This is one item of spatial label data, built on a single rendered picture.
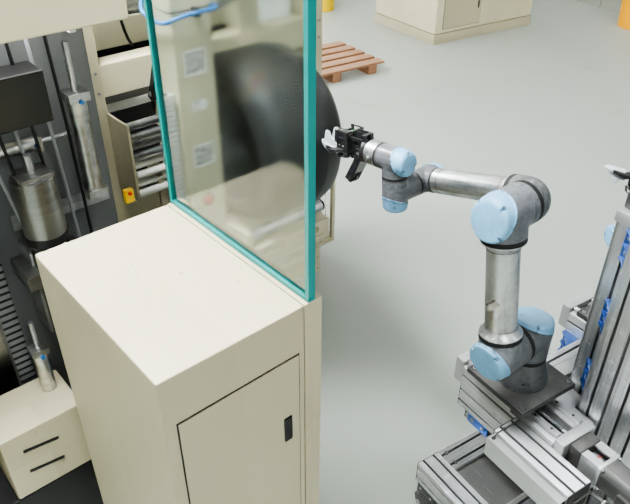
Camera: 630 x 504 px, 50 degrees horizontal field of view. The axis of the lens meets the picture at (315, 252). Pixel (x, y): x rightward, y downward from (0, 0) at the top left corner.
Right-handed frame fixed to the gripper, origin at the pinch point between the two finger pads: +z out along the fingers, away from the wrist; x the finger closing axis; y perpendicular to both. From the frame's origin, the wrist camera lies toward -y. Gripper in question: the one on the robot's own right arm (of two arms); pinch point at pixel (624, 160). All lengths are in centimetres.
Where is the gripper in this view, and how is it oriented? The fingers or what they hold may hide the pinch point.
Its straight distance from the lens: 268.4
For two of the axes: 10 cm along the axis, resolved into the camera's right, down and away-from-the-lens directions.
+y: 1.3, 8.1, 5.7
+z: -1.2, -5.6, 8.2
